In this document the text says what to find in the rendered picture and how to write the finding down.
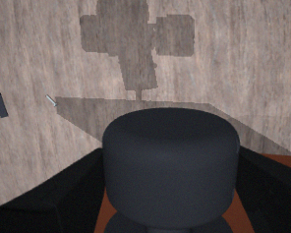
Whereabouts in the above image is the dark grey flat rectangular plate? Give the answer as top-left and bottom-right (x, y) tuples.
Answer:
(0, 92), (8, 118)

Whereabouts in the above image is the brown wooden door slab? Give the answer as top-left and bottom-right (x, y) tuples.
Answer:
(94, 153), (291, 233)

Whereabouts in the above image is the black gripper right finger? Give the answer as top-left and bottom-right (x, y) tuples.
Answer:
(235, 146), (291, 233)

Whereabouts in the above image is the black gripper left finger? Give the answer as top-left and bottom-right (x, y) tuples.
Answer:
(0, 147), (105, 233)

